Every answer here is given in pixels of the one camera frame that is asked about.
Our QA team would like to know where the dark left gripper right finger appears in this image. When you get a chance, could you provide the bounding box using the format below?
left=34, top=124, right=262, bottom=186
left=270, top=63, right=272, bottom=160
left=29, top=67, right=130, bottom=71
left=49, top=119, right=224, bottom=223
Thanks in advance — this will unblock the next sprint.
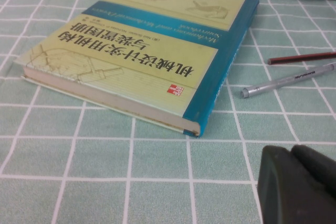
left=290, top=144, right=336, bottom=200

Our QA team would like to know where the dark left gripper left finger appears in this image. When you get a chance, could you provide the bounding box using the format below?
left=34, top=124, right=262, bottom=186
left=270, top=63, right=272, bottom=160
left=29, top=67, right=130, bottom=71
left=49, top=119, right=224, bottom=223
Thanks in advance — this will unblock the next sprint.
left=257, top=145, right=336, bottom=224

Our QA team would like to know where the silver pen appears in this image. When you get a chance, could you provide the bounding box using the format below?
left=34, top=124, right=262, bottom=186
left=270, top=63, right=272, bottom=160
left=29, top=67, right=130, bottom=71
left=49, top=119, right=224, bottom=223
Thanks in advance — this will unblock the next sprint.
left=240, top=61, right=336, bottom=99

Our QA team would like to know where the dark red pencil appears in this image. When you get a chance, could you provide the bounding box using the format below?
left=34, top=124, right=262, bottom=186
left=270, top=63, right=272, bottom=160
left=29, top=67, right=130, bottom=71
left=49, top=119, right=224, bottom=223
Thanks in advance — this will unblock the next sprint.
left=267, top=51, right=336, bottom=66

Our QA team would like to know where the green white checked tablecloth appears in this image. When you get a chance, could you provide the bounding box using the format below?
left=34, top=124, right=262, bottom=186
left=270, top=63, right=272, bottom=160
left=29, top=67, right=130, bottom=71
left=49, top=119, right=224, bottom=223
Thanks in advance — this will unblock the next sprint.
left=0, top=0, right=336, bottom=224

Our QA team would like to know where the yellow teal hardcover book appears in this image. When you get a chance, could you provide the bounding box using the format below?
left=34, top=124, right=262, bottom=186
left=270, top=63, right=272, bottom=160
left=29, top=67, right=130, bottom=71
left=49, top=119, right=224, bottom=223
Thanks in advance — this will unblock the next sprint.
left=13, top=0, right=260, bottom=138

